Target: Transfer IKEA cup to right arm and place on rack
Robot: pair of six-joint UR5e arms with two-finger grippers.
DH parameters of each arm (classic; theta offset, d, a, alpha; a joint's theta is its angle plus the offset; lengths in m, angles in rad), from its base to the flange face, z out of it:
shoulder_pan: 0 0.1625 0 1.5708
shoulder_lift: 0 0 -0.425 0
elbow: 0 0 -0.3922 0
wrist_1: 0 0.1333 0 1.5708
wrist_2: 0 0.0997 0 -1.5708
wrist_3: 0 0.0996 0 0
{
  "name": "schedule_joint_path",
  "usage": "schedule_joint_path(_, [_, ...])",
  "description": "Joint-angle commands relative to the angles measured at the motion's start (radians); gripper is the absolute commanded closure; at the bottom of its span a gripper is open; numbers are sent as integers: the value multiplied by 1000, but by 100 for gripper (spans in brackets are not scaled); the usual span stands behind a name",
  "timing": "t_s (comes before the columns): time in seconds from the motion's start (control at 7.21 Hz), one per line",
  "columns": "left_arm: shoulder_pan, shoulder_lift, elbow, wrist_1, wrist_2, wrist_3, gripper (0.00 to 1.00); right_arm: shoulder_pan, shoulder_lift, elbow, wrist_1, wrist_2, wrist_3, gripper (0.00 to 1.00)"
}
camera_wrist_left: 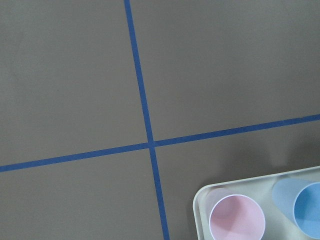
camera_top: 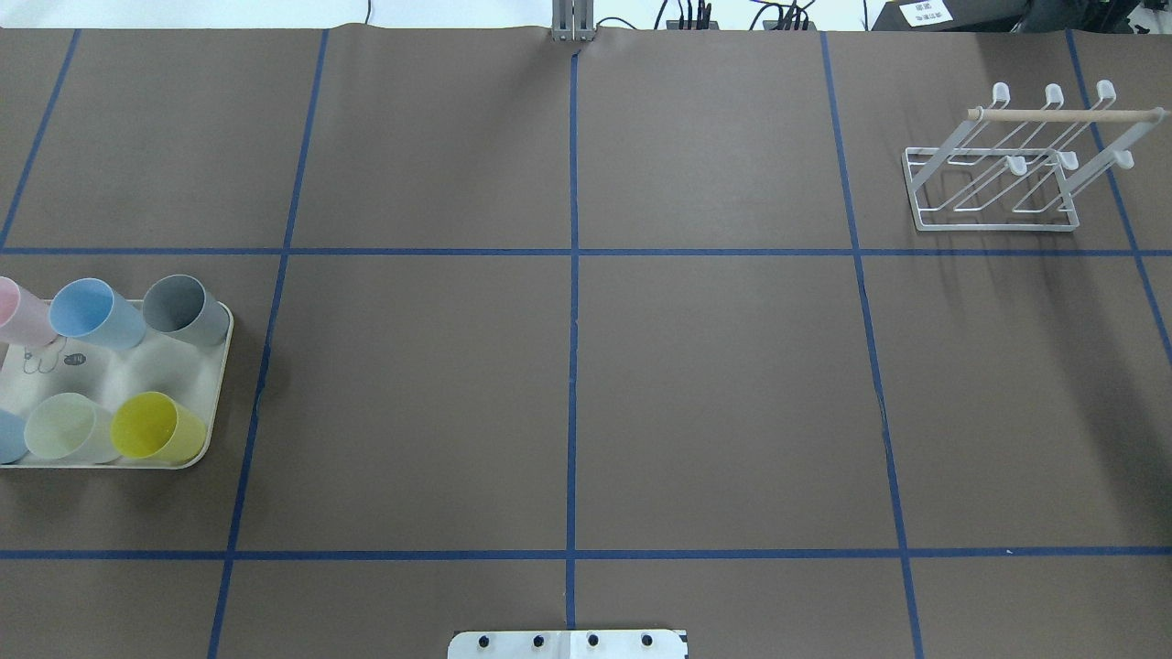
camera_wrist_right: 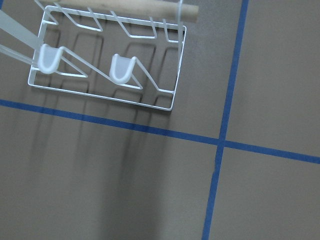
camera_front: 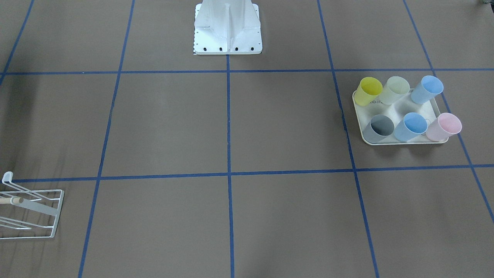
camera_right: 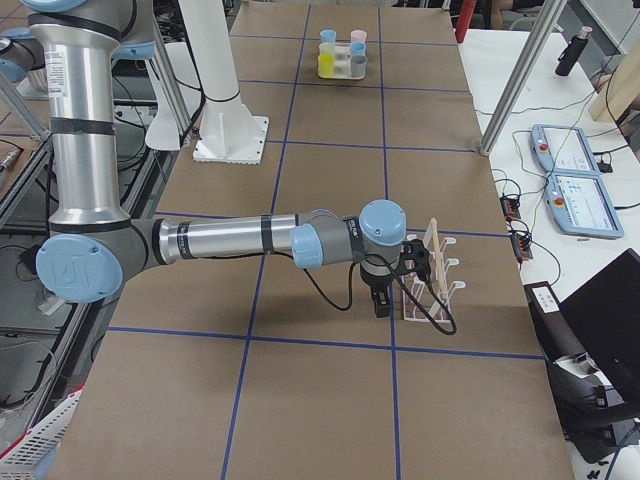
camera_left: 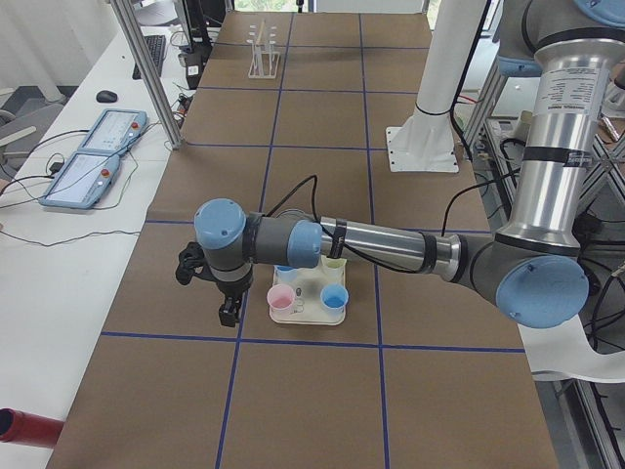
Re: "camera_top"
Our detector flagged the aluminium frame post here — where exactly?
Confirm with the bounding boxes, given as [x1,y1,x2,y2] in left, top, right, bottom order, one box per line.
[551,0,597,43]

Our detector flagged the grey plastic cup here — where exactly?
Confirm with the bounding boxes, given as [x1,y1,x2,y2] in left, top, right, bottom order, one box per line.
[141,274,231,347]

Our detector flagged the pink plastic cup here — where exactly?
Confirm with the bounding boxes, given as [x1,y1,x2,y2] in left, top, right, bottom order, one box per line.
[1,276,59,349]

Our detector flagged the pale blue plastic cup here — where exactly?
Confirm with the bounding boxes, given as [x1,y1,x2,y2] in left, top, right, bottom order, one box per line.
[0,409,28,466]

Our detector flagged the pale green plastic cup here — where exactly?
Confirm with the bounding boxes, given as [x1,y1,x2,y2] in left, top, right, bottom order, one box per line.
[23,393,121,466]

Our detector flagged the yellow plastic cup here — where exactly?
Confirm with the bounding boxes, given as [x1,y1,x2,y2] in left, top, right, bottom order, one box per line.
[110,390,207,466]

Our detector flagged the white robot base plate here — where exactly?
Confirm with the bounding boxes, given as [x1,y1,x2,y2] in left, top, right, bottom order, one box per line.
[447,629,689,658]

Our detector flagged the black box with label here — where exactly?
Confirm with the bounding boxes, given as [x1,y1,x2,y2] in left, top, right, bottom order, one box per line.
[870,1,1030,32]

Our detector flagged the light blue plastic cup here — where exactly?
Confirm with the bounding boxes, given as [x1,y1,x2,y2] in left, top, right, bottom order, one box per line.
[48,278,147,351]

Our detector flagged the white plastic tray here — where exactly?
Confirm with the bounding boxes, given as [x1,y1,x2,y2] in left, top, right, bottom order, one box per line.
[1,324,234,470]

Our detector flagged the white wire cup rack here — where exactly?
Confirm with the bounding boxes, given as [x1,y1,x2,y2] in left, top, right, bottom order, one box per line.
[902,80,1168,232]

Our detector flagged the black power strip cables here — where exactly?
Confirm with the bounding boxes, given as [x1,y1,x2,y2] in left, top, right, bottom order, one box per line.
[595,0,871,32]

